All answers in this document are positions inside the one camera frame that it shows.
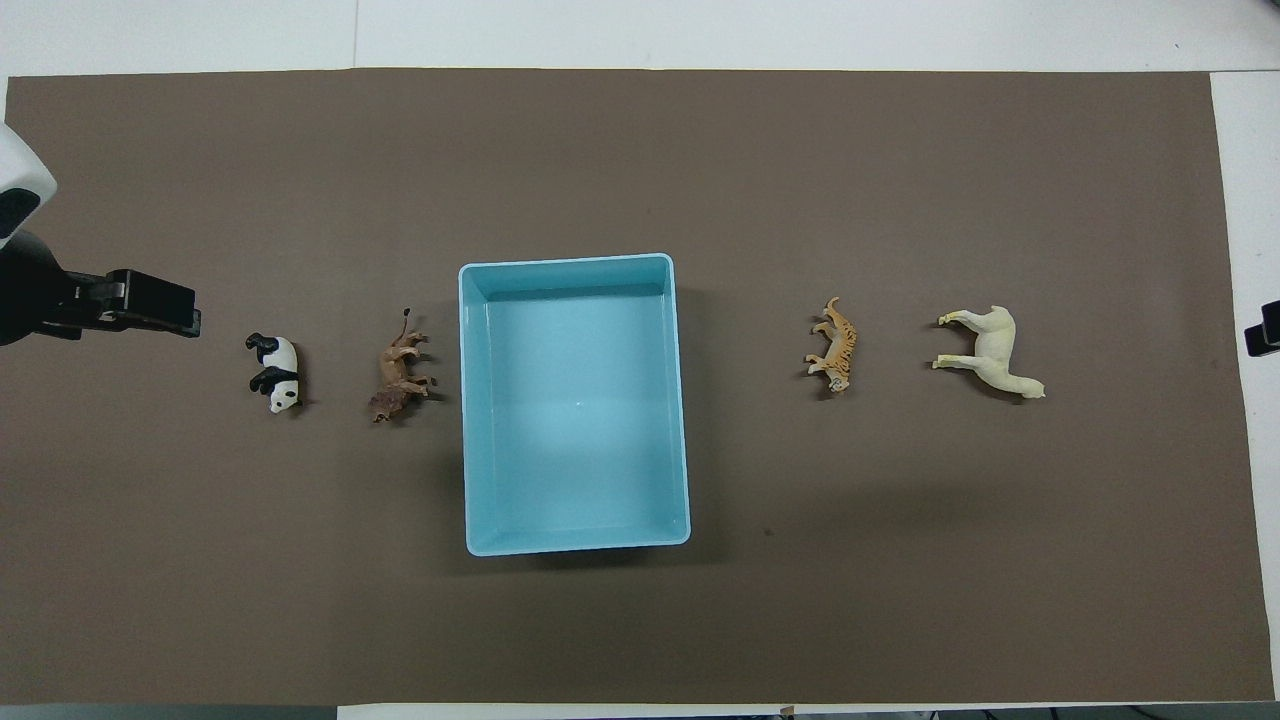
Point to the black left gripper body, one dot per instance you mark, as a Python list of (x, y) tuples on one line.
[(35, 290)]

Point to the black and white panda toy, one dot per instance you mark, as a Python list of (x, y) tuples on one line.
[(278, 370)]

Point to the brown lion toy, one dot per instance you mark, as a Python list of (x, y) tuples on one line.
[(398, 372)]

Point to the cream white horse toy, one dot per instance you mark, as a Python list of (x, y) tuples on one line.
[(995, 350)]

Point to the orange striped tiger toy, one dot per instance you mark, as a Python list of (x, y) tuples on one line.
[(838, 350)]

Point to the light blue storage box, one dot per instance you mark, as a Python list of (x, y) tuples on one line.
[(575, 400)]

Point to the brown table mat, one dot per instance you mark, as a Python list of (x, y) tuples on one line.
[(700, 150)]

